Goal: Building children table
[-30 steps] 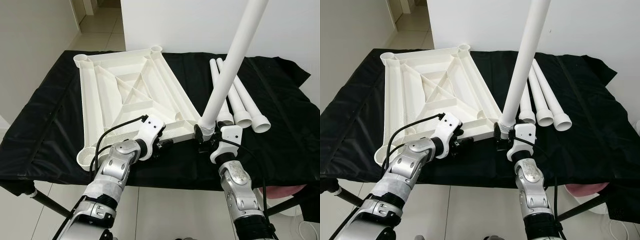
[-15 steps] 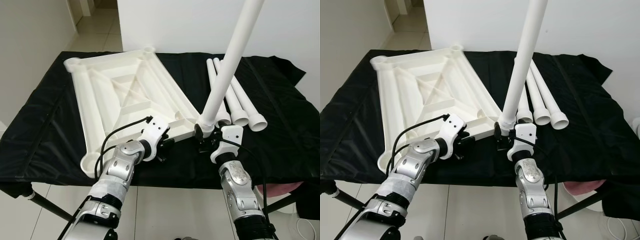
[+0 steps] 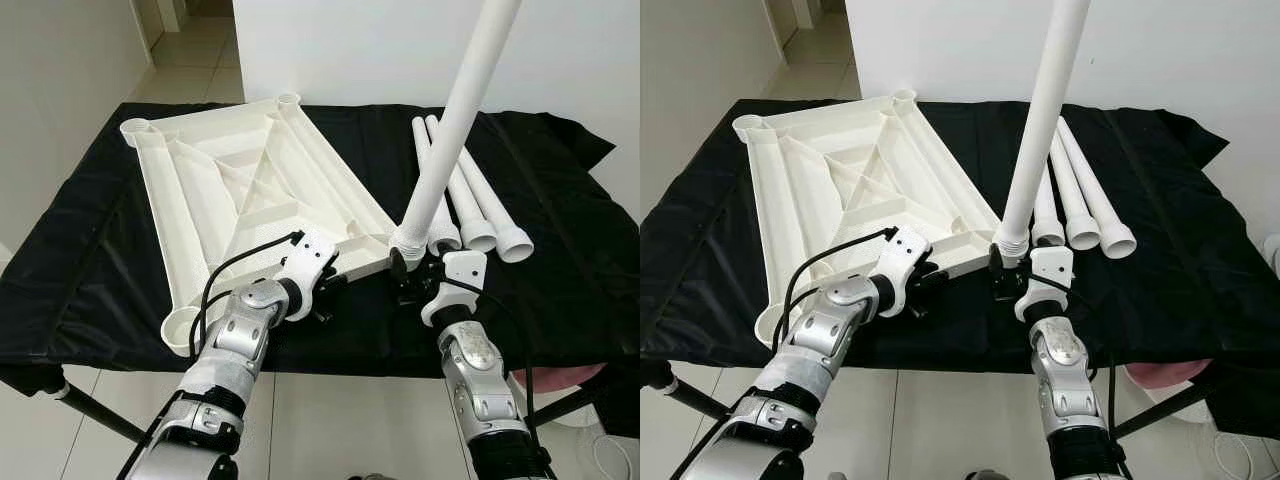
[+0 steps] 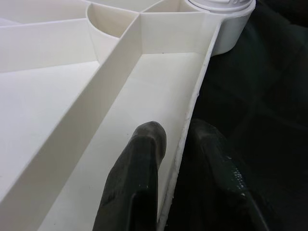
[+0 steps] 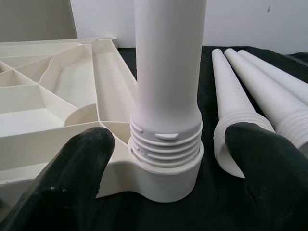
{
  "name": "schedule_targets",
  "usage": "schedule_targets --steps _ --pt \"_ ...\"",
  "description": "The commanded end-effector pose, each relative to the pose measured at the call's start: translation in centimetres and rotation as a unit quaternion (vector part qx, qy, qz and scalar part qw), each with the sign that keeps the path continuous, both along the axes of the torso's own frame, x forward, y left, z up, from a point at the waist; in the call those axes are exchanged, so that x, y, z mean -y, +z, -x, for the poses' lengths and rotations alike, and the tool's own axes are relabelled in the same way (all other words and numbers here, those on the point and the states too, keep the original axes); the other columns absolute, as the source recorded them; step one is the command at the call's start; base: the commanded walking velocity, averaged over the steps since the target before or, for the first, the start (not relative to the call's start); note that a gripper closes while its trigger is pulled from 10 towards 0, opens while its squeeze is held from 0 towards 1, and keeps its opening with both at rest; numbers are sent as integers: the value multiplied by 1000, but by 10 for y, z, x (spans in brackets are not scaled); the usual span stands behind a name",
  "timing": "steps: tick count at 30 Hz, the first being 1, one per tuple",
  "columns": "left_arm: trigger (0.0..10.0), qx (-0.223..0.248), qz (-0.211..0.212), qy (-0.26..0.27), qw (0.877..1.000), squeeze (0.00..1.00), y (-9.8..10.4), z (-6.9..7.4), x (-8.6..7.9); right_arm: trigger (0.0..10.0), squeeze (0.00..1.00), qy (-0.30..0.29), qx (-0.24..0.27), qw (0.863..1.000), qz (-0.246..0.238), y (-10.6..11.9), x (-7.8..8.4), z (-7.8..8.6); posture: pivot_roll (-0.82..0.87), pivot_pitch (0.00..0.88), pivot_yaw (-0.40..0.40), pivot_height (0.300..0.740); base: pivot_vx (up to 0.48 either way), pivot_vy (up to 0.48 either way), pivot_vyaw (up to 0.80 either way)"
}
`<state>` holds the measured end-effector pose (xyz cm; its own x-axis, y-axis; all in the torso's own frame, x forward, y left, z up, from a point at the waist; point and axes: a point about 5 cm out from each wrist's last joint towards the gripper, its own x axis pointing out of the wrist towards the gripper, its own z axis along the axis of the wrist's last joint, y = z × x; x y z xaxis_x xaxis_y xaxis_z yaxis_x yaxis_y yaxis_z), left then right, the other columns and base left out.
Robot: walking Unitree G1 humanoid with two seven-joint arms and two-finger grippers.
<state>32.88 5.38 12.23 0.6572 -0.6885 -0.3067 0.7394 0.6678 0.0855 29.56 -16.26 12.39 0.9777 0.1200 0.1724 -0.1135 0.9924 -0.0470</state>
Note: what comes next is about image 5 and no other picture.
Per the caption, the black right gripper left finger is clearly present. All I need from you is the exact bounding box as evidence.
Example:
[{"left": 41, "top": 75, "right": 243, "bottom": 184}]
[{"left": 0, "top": 127, "right": 116, "bottom": 231}]

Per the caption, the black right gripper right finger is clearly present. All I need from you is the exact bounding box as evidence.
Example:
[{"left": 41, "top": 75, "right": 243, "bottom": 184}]
[{"left": 225, "top": 122, "right": 308, "bottom": 231}]

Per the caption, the white plastic children table top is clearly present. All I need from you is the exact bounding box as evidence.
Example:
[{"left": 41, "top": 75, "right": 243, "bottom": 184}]
[{"left": 0, "top": 35, "right": 205, "bottom": 203}]

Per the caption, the white plastic table leg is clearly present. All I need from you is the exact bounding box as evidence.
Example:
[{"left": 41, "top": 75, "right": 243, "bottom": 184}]
[
  {"left": 129, "top": 0, "right": 207, "bottom": 168},
  {"left": 224, "top": 47, "right": 308, "bottom": 156},
  {"left": 211, "top": 47, "right": 275, "bottom": 179},
  {"left": 237, "top": 49, "right": 308, "bottom": 106}
]

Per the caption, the black table cloth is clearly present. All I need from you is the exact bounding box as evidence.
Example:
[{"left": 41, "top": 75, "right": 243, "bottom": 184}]
[{"left": 92, "top": 44, "right": 308, "bottom": 231}]

